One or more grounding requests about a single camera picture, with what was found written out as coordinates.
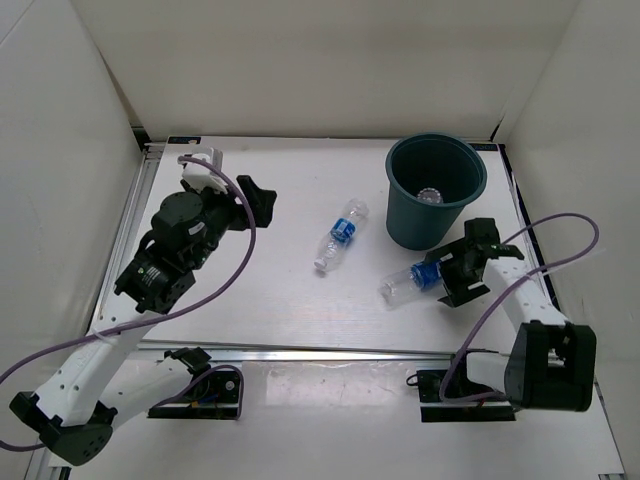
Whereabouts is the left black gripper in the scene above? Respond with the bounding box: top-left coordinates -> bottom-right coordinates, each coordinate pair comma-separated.
180,175 -> 275,271

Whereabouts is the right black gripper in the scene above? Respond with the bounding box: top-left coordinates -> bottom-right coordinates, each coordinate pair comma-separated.
424,238 -> 490,308

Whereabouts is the red label red cap bottle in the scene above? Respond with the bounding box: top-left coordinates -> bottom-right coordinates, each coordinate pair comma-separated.
416,187 -> 443,204

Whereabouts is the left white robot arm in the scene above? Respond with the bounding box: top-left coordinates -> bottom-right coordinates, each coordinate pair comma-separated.
10,175 -> 277,466

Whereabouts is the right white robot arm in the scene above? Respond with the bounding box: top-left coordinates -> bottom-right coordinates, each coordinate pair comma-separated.
424,218 -> 597,412

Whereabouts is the dark green plastic bin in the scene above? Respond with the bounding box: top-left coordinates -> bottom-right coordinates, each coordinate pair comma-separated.
385,133 -> 488,251

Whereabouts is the blue label bottle white cap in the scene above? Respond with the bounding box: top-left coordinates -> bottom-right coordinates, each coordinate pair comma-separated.
313,198 -> 369,273

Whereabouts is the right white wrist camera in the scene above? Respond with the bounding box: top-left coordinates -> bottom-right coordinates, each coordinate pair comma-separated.
496,244 -> 524,261

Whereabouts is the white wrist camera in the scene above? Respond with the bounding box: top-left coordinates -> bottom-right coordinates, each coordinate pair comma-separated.
178,145 -> 227,194
496,244 -> 524,261

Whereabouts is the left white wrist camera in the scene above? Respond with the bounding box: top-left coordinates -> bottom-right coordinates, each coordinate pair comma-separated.
178,145 -> 227,194

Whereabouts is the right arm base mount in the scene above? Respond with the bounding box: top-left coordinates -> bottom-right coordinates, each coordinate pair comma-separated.
405,367 -> 516,422

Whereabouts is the aluminium front rail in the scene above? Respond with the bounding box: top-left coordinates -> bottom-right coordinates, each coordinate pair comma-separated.
130,340 -> 453,362

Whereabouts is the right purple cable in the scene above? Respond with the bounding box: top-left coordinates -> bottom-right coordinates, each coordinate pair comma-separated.
439,213 -> 601,404

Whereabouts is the purple cable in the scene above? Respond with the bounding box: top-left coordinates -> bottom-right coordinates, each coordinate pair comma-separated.
0,155 -> 259,448
439,213 -> 601,404

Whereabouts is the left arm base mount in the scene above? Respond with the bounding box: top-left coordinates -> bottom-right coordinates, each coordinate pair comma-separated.
147,363 -> 245,421

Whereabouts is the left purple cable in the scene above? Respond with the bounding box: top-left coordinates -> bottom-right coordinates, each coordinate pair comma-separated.
0,155 -> 259,448

